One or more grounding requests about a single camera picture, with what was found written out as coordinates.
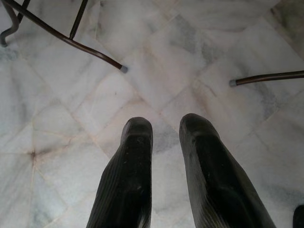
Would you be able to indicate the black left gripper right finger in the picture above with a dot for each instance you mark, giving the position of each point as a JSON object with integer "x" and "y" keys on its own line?
{"x": 213, "y": 185}

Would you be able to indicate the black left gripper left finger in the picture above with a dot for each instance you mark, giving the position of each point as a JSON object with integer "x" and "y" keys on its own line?
{"x": 126, "y": 185}

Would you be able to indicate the black robot foot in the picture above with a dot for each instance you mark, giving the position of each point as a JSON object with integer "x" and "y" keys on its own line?
{"x": 299, "y": 218}

